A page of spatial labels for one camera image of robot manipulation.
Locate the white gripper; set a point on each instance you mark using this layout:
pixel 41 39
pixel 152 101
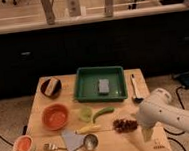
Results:
pixel 146 114

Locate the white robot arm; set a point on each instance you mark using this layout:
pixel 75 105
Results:
pixel 167 114

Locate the red bowl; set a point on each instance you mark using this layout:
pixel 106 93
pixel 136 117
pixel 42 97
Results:
pixel 55 117

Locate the dark bowl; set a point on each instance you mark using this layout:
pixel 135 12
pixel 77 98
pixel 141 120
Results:
pixel 55 91

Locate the beige block in bowl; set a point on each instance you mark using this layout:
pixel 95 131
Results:
pixel 51 86

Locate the purple grape bunch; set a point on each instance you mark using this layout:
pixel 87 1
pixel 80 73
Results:
pixel 124 125

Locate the green pepper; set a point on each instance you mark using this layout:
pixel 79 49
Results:
pixel 102 111

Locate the metal measuring cup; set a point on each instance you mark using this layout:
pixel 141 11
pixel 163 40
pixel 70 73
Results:
pixel 89 142

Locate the light green cup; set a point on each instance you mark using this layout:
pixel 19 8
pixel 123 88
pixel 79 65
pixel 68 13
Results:
pixel 85 114

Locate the blue sponge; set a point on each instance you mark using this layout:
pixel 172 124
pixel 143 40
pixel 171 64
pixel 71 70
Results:
pixel 103 86

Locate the green plastic tray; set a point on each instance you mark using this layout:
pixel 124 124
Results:
pixel 87 80

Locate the blue cloth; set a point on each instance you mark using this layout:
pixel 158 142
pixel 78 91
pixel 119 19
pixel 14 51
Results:
pixel 72 140

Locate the silver fork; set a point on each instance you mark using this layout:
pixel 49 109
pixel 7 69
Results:
pixel 52 147

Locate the orange cup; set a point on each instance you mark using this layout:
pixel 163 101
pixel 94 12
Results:
pixel 24 143

